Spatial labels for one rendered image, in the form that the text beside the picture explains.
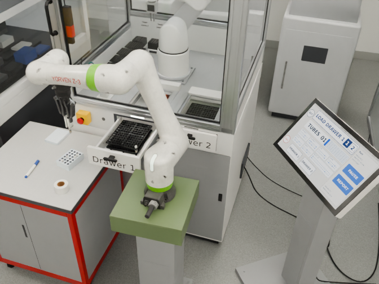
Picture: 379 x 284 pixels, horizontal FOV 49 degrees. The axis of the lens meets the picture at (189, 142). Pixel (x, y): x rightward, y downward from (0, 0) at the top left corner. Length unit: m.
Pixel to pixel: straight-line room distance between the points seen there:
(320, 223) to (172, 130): 0.88
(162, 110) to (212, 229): 1.13
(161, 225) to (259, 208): 1.43
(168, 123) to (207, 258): 1.20
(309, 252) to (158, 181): 0.95
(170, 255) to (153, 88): 0.84
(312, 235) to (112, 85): 1.27
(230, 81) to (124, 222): 0.83
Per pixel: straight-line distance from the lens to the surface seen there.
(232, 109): 2.12
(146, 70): 1.78
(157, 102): 1.84
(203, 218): 2.69
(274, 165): 3.54
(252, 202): 3.18
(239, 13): 1.90
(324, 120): 2.04
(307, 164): 2.00
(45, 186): 2.25
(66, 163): 2.30
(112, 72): 1.67
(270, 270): 2.77
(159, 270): 2.26
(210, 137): 2.23
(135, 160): 2.08
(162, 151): 1.81
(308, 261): 2.43
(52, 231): 2.33
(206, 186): 2.49
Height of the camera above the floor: 2.25
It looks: 38 degrees down
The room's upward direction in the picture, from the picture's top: 2 degrees clockwise
